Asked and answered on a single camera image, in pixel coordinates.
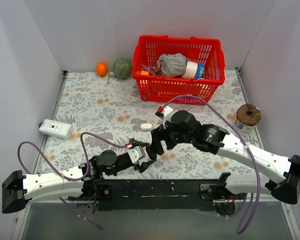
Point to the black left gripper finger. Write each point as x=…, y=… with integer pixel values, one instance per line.
x=141, y=167
x=133, y=143

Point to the orange item in basket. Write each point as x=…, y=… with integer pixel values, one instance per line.
x=144, y=73

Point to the green melon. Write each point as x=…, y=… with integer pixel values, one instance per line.
x=122, y=68

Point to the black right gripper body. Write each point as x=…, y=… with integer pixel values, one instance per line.
x=162, y=138

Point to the pink blue cup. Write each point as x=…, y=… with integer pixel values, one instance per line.
x=194, y=70

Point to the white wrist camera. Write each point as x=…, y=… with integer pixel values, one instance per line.
x=136, y=154
x=165, y=113

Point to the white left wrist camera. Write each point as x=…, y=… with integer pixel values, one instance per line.
x=136, y=154

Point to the jar with brown lid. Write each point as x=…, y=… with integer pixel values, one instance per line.
x=246, y=118

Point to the white rectangular device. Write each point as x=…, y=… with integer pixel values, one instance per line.
x=56, y=129

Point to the orange fruit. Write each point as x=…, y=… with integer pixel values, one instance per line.
x=101, y=69

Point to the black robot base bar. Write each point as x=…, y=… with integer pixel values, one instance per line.
x=153, y=194

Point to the grey crumpled bag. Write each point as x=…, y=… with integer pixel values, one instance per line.
x=172, y=65

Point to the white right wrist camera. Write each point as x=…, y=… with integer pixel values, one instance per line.
x=165, y=113

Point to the white earbud charging case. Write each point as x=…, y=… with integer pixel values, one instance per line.
x=146, y=127

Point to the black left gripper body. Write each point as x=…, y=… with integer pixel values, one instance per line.
x=125, y=162

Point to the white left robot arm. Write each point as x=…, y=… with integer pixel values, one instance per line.
x=79, y=183

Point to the red plastic shopping basket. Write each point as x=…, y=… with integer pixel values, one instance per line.
x=157, y=88

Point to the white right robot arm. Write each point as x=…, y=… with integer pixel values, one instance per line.
x=278, y=176

